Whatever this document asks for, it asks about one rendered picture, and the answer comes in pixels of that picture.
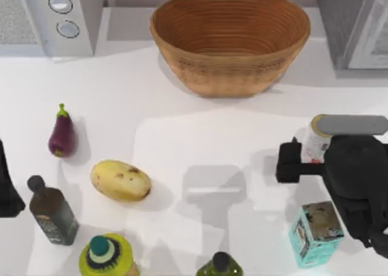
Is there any purple eggplant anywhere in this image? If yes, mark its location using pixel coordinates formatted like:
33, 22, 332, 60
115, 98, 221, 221
47, 103, 75, 158

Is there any brown woven basket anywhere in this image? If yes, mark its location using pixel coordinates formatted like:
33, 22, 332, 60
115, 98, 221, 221
149, 0, 312, 99

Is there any yellow potato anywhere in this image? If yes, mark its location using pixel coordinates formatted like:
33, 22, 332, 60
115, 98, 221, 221
90, 159, 152, 203

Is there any dark olive oil bottle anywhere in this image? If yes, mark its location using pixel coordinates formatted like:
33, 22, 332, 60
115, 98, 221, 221
27, 175, 80, 246

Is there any pale microwave oven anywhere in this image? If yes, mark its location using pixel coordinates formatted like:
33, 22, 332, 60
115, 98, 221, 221
0, 0, 105, 58

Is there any round microwave knob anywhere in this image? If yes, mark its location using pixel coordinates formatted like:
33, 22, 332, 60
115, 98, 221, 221
56, 19, 81, 39
48, 0, 74, 15

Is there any white and red can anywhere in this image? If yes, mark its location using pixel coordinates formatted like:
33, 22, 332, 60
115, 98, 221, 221
301, 115, 333, 164

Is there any pale grey rounded box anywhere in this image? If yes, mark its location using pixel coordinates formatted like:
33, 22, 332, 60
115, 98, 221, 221
312, 114, 388, 136

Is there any teal carton box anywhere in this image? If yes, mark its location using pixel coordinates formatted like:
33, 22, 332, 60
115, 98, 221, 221
287, 201, 346, 269

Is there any green bottle with black cap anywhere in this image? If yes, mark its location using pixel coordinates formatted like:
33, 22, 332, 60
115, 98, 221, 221
195, 251, 244, 276

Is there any yellow bottle with green cap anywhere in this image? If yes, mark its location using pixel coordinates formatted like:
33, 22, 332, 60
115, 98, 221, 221
78, 233, 141, 276

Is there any grey cabinet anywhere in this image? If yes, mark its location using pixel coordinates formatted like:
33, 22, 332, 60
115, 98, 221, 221
313, 0, 388, 78

